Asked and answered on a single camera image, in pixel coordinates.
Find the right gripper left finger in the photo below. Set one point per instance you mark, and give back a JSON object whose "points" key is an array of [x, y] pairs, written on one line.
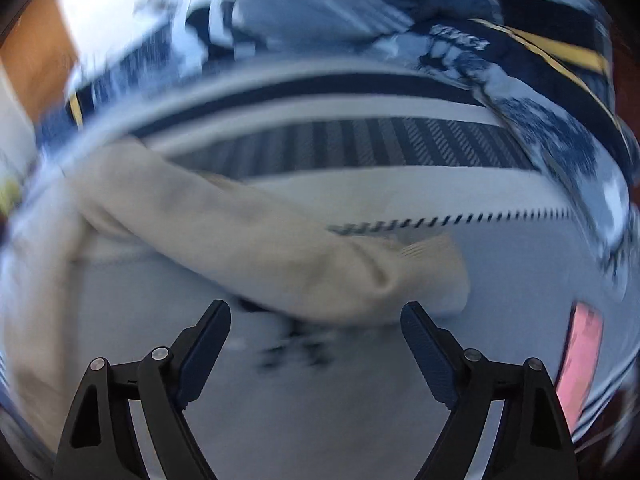
{"points": [[99, 440]]}

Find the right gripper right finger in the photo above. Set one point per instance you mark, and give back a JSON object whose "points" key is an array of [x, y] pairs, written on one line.
{"points": [[532, 440]]}

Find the beige knit sweater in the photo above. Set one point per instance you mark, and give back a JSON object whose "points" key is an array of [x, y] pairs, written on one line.
{"points": [[237, 236]]}

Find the pink tag on bed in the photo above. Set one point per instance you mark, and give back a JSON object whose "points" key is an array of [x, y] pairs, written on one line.
{"points": [[580, 361]]}

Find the blue striped bed blanket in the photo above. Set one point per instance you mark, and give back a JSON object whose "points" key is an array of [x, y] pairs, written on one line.
{"points": [[366, 151]]}

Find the navy yellow floral pillow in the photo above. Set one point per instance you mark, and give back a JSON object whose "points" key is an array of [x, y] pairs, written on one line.
{"points": [[543, 66]]}

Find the orange wooden door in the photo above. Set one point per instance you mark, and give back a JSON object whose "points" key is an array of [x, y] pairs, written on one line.
{"points": [[38, 57]]}

